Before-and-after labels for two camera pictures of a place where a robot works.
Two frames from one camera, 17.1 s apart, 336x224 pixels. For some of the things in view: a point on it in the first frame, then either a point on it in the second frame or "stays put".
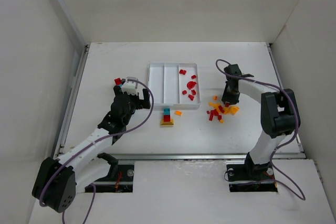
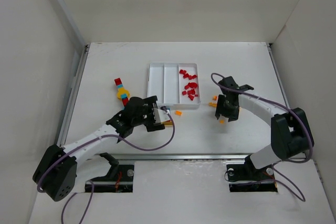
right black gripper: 229,97 to 227,109
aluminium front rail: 182,157 stays put
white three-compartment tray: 174,86 stays put
